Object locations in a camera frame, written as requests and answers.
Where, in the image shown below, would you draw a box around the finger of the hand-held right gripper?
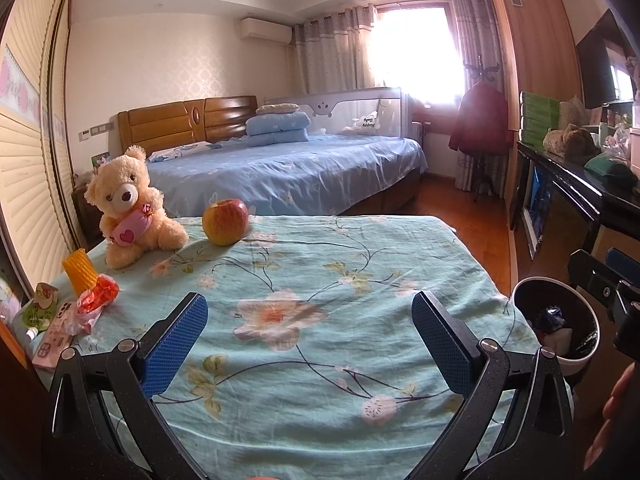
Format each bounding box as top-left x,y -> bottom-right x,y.
605,249 -> 640,286
567,249 -> 621,321

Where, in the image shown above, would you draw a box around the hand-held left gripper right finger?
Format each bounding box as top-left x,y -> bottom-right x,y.
410,290 -> 576,480

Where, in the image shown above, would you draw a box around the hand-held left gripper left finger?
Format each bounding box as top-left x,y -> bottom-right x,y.
42,291 -> 221,480

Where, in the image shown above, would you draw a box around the white trash bin black liner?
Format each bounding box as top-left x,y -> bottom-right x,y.
511,276 -> 601,386

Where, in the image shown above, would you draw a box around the person's right hand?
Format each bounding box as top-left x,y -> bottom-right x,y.
585,362 -> 640,471

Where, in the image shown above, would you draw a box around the clear bag of orange pieces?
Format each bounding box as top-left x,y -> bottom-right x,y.
65,274 -> 121,336

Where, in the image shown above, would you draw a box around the black glossy cabinet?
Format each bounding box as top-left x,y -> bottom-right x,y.
507,140 -> 640,266

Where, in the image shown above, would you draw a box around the dark green cushion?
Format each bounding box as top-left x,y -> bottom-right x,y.
584,154 -> 638,183

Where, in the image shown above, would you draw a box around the pink phone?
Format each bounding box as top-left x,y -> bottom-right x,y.
32,300 -> 81,371

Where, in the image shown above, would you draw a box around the crumpled clear plastic bag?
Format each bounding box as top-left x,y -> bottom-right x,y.
602,122 -> 636,163

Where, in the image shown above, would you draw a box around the red apple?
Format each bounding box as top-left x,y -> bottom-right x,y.
202,198 -> 250,247

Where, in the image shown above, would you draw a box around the brown plush toy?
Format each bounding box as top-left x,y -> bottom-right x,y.
542,125 -> 601,158

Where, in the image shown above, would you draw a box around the small milk carton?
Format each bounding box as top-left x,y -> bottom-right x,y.
17,282 -> 61,341

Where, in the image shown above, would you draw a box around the green floral blanket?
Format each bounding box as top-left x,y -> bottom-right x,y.
10,214 -> 546,480

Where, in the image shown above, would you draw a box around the dark wooden nightstand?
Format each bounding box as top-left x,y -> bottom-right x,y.
72,185 -> 103,251

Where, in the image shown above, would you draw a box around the beige teddy bear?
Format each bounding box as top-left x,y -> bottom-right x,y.
84,145 -> 190,270

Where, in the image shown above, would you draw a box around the stack of green boxes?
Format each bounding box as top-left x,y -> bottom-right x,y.
519,91 -> 561,143

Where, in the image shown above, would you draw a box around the printed cloth on bed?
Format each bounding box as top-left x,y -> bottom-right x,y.
147,141 -> 223,163

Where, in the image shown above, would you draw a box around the dark red coat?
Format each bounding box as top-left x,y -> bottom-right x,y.
448,82 -> 515,156

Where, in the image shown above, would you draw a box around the black television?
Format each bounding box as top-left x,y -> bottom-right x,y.
575,8 -> 638,110

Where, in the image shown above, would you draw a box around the bed with blue sheet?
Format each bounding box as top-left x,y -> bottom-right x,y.
117,135 -> 430,217

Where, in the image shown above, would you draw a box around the wooden headboard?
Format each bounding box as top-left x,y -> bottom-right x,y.
116,95 -> 258,158

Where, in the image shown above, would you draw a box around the tall wooden wardrobe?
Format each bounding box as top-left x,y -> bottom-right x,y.
487,0 -> 583,133

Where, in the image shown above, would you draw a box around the dark coat rack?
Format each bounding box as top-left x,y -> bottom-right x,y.
462,57 -> 503,201

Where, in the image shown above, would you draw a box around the folded blue quilt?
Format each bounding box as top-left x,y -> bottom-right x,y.
246,112 -> 311,148

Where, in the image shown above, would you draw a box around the cream sliding wardrobe doors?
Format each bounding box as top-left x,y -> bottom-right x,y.
0,0 -> 86,281

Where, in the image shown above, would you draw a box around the grey patterned curtain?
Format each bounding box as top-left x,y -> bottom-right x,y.
292,5 -> 376,96
450,0 -> 506,193

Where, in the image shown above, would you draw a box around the white air conditioner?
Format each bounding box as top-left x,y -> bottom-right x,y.
240,17 -> 292,44

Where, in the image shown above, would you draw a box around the wall switch panel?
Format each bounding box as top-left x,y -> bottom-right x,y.
80,122 -> 113,141

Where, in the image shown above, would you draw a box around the grey bed guard rail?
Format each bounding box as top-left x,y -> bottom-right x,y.
264,86 -> 413,138

